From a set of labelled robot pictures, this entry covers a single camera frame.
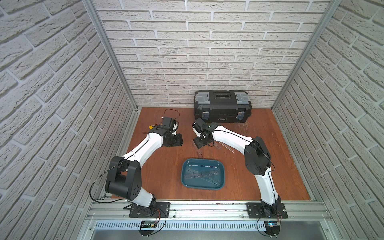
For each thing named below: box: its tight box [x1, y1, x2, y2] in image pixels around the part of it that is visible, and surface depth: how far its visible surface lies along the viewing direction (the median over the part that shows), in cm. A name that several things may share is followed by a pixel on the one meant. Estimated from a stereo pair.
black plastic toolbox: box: [193, 90, 253, 123], surface depth 102 cm
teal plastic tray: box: [181, 158, 225, 190], surface depth 87 cm
